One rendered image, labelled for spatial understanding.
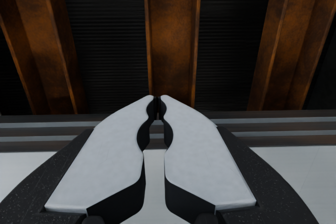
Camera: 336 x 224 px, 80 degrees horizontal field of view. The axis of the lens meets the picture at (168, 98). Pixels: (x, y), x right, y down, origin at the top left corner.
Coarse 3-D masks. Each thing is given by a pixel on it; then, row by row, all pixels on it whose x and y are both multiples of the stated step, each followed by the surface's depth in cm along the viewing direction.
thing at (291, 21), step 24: (288, 0) 33; (312, 0) 33; (264, 24) 35; (288, 24) 34; (312, 24) 33; (264, 48) 35; (288, 48) 36; (312, 48) 34; (264, 72) 35; (288, 72) 39; (312, 72) 34; (264, 96) 36; (288, 96) 40
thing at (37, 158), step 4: (28, 152) 22; (32, 152) 22; (36, 152) 22; (40, 152) 22; (44, 152) 22; (48, 152) 22; (52, 152) 22; (32, 156) 22; (36, 156) 22; (40, 156) 22; (44, 156) 22; (48, 156) 22; (32, 160) 22; (36, 160) 22; (40, 160) 22; (44, 160) 22; (32, 164) 23; (36, 164) 23; (40, 164) 23
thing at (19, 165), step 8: (0, 152) 22; (8, 152) 22; (16, 152) 22; (24, 152) 22; (0, 160) 22; (8, 160) 22; (16, 160) 22; (24, 160) 22; (0, 168) 23; (8, 168) 23; (16, 168) 23; (24, 168) 23; (32, 168) 23; (0, 176) 23; (8, 176) 23; (16, 176) 23; (24, 176) 23; (0, 184) 24; (8, 184) 24; (16, 184) 24; (0, 192) 25; (8, 192) 25; (0, 200) 25
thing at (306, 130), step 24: (0, 120) 25; (24, 120) 25; (48, 120) 25; (72, 120) 25; (96, 120) 25; (216, 120) 25; (240, 120) 25; (264, 120) 25; (288, 120) 25; (312, 120) 25; (0, 144) 23; (24, 144) 23; (48, 144) 23; (264, 144) 23; (288, 144) 23; (312, 144) 23
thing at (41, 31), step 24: (0, 0) 29; (24, 0) 32; (48, 0) 28; (0, 24) 29; (24, 24) 33; (48, 24) 33; (24, 48) 34; (48, 48) 35; (72, 48) 35; (24, 72) 33; (48, 72) 37; (72, 72) 35; (48, 96) 40; (72, 96) 35
